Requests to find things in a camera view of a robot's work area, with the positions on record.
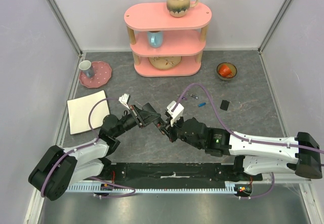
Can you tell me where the blue battery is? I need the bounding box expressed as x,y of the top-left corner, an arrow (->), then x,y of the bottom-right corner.
198,102 -> 206,107

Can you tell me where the brown patterned bowl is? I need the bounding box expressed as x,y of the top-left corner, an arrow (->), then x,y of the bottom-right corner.
216,62 -> 237,81

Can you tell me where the black remote control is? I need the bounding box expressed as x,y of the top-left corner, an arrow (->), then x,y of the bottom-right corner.
142,103 -> 166,135

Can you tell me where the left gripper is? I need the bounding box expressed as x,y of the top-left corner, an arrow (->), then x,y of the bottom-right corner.
113,103 -> 161,137

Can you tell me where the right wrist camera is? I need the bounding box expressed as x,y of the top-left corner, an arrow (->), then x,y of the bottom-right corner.
167,100 -> 184,127

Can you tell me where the beige floral plate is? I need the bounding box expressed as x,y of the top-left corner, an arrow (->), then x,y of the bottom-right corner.
148,56 -> 182,70

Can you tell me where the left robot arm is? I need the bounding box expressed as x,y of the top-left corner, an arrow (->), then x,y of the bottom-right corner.
28,103 -> 164,201

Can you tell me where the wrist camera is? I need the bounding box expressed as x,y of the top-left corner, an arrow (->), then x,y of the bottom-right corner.
167,100 -> 184,127
118,93 -> 130,110

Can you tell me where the pink three-tier shelf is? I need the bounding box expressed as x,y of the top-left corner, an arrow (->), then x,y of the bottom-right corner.
124,3 -> 212,77

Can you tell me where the beige ceramic mug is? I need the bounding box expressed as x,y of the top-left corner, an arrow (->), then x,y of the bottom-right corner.
167,0 -> 199,18

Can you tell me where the grey white mug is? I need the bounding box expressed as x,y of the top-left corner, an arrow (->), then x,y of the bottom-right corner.
78,60 -> 95,78

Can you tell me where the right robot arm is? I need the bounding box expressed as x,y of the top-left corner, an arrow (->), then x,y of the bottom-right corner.
159,117 -> 322,180

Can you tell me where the pink dotted plate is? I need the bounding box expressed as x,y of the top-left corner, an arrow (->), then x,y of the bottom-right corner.
78,61 -> 112,89

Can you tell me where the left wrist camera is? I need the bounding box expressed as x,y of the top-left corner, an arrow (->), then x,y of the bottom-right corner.
118,93 -> 130,110

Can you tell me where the black battery cover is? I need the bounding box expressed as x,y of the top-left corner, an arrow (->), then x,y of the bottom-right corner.
220,100 -> 230,111

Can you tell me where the orange cup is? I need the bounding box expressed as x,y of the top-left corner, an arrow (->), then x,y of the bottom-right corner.
218,64 -> 233,79

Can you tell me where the cream square plate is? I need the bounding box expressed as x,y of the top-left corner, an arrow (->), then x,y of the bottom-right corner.
67,90 -> 109,135

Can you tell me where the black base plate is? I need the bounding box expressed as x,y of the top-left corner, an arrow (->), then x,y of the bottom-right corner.
97,163 -> 263,189

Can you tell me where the white cable duct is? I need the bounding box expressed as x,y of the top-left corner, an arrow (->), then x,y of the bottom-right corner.
66,180 -> 249,194

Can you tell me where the light blue mug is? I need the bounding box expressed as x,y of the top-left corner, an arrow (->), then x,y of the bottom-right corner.
147,31 -> 163,48

